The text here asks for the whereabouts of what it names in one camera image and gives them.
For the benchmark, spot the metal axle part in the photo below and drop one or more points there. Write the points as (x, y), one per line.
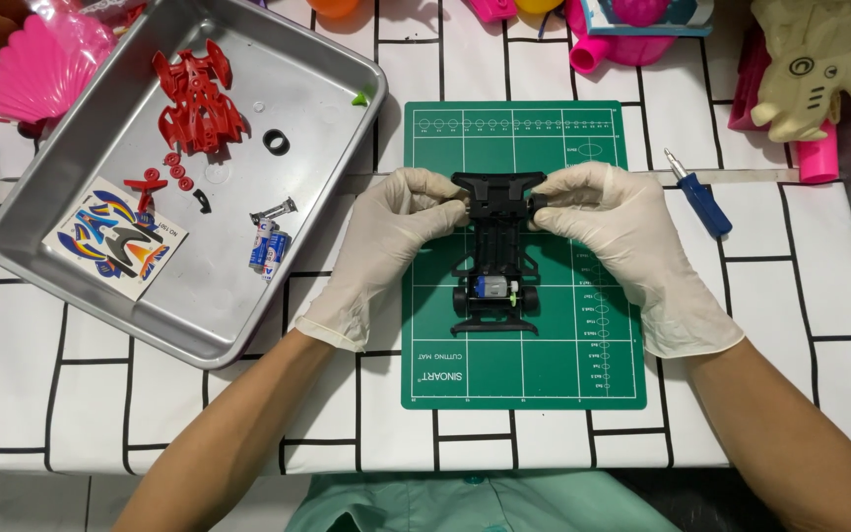
(272, 212)

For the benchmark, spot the white black-lined tablecloth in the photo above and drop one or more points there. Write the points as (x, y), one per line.
(765, 310)

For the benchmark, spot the red toy car body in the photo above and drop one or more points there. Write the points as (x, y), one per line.
(196, 103)

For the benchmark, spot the person's left hand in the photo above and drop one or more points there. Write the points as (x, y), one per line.
(366, 244)

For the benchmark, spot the colourful sticker sheet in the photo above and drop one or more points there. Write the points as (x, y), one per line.
(111, 240)

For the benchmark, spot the orange ball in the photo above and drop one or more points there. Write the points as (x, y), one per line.
(333, 7)

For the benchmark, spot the black toy car wheel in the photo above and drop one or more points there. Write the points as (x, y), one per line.
(536, 203)

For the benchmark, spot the person's right hand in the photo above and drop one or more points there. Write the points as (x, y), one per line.
(632, 244)

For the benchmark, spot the red wheel hub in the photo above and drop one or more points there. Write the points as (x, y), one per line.
(178, 171)
(151, 176)
(186, 183)
(171, 159)

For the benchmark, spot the person's green shirt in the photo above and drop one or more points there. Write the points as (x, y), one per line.
(470, 506)

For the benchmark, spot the pink plastic block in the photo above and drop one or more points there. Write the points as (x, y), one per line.
(744, 89)

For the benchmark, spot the yellow ball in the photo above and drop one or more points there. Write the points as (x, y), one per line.
(538, 5)

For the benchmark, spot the teal edged box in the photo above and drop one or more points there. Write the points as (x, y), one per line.
(691, 22)

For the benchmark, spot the green cutting mat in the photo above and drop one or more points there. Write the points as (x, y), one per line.
(521, 362)

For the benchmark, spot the pink shell toy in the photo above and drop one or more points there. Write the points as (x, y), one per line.
(45, 66)

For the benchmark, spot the small pink toy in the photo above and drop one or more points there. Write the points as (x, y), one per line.
(492, 9)

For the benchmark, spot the pink toy watering can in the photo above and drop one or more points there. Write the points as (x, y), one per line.
(617, 46)

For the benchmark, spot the black toy car chassis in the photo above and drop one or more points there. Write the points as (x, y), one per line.
(498, 244)

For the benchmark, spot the metal baking tray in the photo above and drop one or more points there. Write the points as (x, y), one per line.
(307, 222)

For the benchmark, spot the small green plastic part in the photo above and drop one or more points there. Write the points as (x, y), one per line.
(360, 98)

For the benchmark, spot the steel ruler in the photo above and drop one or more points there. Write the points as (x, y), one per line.
(736, 176)

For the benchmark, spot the blue white battery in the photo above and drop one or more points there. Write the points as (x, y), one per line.
(275, 257)
(261, 245)

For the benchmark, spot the pink plastic tube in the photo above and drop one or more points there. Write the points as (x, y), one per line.
(818, 155)

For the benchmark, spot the cream toy animal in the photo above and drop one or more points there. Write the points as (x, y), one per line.
(809, 66)

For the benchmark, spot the small silver blue motor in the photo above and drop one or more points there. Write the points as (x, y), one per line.
(493, 287)

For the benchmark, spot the clear plastic bag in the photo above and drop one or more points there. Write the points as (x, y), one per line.
(111, 11)

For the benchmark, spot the red plastic wing part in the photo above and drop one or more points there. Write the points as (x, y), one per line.
(146, 188)

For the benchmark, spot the small black curved part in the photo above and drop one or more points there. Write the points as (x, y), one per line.
(204, 201)

